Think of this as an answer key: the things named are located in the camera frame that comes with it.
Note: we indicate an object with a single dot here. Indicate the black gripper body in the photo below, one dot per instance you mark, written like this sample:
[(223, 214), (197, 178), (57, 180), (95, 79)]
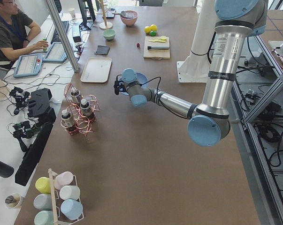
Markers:
[(121, 88)]

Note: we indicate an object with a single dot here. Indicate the mint green cup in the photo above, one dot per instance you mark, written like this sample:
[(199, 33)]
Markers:
[(44, 217)]

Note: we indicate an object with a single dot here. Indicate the blue cup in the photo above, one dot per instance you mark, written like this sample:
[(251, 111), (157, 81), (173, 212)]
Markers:
[(71, 209)]

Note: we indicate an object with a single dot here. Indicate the blue teach pendant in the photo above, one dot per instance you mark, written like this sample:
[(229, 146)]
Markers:
[(55, 54), (28, 65)]

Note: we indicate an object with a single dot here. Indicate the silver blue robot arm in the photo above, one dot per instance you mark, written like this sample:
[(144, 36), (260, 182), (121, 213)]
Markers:
[(208, 121)]

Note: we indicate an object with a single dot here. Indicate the lemon slices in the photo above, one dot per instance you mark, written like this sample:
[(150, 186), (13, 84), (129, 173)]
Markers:
[(161, 39)]

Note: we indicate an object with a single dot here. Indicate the black thermos bottle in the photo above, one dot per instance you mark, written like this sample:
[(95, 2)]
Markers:
[(5, 170)]

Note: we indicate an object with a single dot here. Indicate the grey folded cloth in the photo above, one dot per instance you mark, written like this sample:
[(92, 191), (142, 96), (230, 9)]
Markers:
[(102, 50)]

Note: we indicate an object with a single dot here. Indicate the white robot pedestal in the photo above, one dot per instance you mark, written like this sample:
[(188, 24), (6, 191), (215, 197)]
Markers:
[(196, 66)]

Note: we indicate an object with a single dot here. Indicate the beige tray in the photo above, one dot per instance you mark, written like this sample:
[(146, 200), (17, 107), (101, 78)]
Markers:
[(96, 70)]

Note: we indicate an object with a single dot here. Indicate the green bowl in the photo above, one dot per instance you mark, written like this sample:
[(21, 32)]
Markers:
[(109, 34)]

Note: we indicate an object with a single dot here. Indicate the pink bowl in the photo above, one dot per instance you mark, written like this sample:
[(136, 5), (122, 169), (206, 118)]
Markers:
[(131, 21)]

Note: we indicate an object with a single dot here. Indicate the pink cup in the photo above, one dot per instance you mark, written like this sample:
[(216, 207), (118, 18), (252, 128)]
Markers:
[(63, 179)]

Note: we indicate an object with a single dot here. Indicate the dark drink bottle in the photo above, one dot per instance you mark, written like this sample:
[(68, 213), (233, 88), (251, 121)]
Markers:
[(86, 110), (75, 95), (68, 122)]

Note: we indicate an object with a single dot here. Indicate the white cup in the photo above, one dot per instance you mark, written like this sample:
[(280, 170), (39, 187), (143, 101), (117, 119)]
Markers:
[(70, 192)]

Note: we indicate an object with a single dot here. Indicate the yellow lemon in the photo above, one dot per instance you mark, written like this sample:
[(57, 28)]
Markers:
[(153, 27), (147, 29)]

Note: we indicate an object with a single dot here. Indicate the seated person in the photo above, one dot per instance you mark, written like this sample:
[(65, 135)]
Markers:
[(16, 32)]

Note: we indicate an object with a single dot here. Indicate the clear ice cubes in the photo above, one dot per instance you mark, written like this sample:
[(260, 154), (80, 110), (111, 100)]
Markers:
[(128, 15)]

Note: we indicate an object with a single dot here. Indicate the blue plate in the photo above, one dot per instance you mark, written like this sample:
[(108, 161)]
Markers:
[(142, 79)]

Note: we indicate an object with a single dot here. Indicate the wooden cup tree stand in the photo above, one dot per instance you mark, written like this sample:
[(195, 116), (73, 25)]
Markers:
[(104, 25)]

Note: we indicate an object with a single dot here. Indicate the paper cup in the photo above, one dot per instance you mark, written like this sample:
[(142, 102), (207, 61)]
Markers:
[(71, 11)]

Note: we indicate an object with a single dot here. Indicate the aluminium frame post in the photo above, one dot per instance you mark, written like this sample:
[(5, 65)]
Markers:
[(50, 5)]

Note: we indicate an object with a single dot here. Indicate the black handled knife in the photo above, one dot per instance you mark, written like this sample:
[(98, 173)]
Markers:
[(158, 47)]

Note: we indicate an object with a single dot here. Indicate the copper wire bottle rack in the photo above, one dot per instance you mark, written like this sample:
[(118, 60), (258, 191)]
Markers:
[(83, 124)]

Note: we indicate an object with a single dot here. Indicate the green lime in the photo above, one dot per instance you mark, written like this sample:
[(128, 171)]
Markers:
[(153, 33)]

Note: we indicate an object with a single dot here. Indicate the wooden cutting board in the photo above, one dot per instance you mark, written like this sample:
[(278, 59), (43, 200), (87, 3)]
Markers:
[(156, 54)]

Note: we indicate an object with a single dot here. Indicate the grey cup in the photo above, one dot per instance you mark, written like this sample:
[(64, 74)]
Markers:
[(43, 202)]

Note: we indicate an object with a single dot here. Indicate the metal ice scoop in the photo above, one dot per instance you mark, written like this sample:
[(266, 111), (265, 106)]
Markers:
[(115, 13)]

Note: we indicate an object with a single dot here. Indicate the yellow cup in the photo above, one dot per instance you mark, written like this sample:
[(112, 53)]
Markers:
[(42, 184)]

